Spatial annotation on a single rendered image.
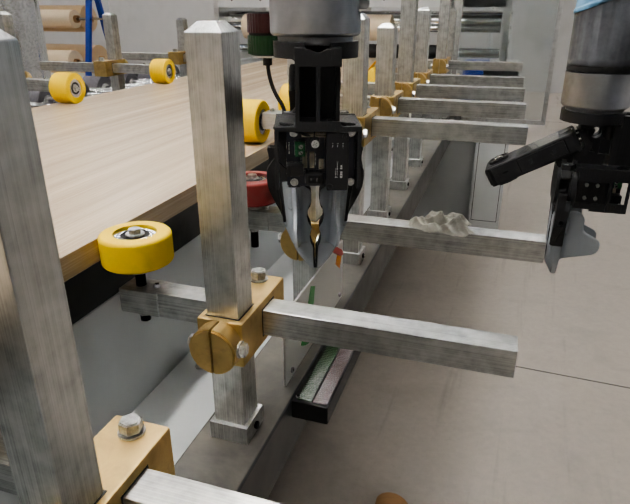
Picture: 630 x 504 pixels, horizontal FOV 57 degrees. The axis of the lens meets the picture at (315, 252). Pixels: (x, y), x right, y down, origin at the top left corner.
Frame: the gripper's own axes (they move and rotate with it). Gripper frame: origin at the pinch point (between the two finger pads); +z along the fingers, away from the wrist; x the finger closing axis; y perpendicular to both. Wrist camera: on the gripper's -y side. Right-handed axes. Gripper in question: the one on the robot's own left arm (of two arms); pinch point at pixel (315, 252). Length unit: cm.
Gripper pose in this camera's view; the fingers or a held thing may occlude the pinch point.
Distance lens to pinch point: 57.7
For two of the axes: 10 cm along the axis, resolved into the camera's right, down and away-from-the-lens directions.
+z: 0.0, 9.2, 3.9
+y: 0.3, 3.9, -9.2
